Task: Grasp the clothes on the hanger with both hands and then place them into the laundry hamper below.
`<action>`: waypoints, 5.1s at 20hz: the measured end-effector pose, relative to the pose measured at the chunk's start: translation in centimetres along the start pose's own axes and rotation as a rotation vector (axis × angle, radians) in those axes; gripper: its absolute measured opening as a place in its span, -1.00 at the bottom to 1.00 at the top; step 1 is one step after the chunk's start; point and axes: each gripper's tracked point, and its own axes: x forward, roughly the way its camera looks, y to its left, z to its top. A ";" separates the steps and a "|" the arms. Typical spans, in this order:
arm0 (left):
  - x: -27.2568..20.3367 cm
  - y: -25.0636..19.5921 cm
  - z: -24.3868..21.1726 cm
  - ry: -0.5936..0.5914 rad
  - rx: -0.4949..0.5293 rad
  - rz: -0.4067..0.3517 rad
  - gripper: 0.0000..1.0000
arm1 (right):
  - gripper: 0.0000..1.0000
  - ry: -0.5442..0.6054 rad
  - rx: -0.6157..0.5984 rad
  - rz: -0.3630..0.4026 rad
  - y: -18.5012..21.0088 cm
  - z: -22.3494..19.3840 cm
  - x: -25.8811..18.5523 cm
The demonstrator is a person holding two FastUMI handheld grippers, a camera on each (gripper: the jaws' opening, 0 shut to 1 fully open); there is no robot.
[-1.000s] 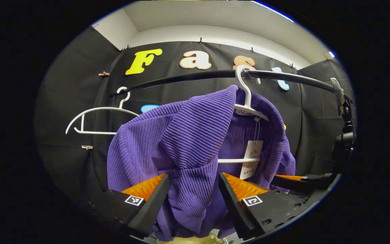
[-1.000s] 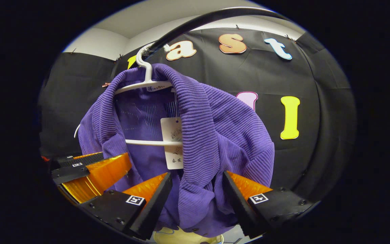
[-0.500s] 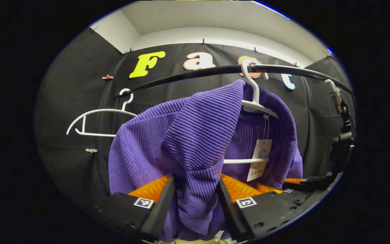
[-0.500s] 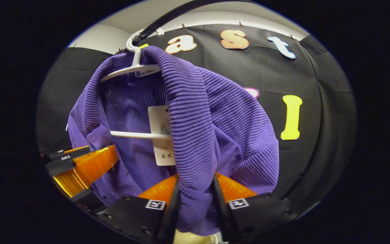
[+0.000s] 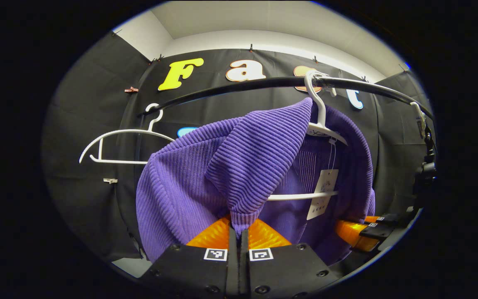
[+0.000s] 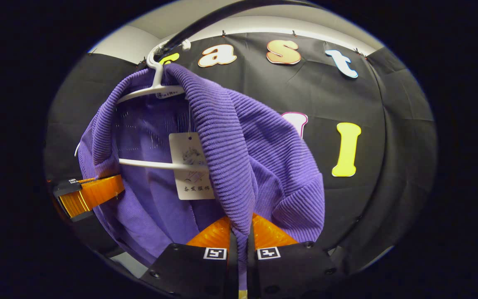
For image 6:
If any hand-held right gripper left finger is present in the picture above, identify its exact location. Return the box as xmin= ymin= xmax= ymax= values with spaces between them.
xmin=139 ymin=215 xmax=240 ymax=299

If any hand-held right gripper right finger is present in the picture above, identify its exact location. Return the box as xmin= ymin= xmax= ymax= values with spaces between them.
xmin=245 ymin=213 xmax=339 ymax=299

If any purple ribbed jacket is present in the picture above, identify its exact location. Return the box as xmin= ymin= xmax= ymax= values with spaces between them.
xmin=77 ymin=63 xmax=326 ymax=291

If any white plastic clothes hanger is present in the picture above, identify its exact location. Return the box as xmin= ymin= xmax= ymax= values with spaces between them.
xmin=74 ymin=39 xmax=210 ymax=172

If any black clothes rack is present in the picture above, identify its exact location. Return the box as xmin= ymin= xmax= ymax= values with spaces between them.
xmin=155 ymin=0 xmax=322 ymax=59

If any white paper garment tag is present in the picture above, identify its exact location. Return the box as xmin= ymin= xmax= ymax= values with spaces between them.
xmin=168 ymin=132 xmax=215 ymax=201

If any black backdrop cloth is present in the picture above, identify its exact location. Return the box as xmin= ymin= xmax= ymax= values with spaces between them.
xmin=44 ymin=32 xmax=438 ymax=274

